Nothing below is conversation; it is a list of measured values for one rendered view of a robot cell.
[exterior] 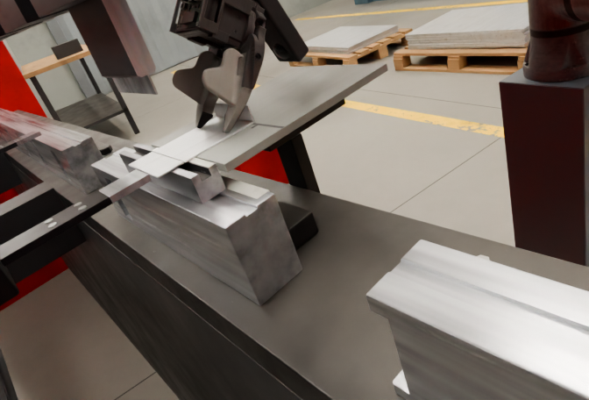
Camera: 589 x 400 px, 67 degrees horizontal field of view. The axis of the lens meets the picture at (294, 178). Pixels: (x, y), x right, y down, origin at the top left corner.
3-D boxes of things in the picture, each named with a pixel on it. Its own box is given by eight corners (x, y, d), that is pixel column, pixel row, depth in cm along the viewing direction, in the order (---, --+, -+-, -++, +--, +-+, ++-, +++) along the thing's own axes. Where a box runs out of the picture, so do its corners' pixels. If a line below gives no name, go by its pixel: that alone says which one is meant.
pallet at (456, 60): (597, 31, 321) (597, 10, 315) (533, 75, 288) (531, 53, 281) (455, 36, 417) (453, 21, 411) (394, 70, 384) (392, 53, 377)
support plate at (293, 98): (388, 70, 57) (386, 62, 57) (228, 173, 44) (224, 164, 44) (297, 72, 71) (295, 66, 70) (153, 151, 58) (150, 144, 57)
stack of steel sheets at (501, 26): (577, 16, 318) (577, -4, 313) (526, 48, 292) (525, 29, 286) (455, 24, 400) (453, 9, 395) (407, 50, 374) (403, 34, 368)
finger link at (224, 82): (188, 122, 48) (197, 42, 50) (233, 135, 52) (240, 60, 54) (204, 117, 46) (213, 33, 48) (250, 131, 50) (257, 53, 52)
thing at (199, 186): (226, 189, 46) (215, 163, 45) (202, 203, 45) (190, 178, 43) (148, 161, 61) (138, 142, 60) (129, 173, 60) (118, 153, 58)
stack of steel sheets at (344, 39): (400, 30, 440) (399, 24, 438) (349, 54, 419) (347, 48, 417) (342, 31, 525) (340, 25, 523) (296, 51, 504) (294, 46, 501)
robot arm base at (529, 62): (549, 53, 103) (548, 10, 99) (622, 55, 91) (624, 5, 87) (507, 79, 98) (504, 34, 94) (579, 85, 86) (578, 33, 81)
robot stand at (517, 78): (559, 295, 139) (547, 52, 105) (623, 325, 124) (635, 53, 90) (522, 329, 133) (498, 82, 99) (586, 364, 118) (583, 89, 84)
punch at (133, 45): (166, 89, 43) (120, -13, 39) (148, 98, 42) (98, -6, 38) (128, 89, 51) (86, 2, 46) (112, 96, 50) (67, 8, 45)
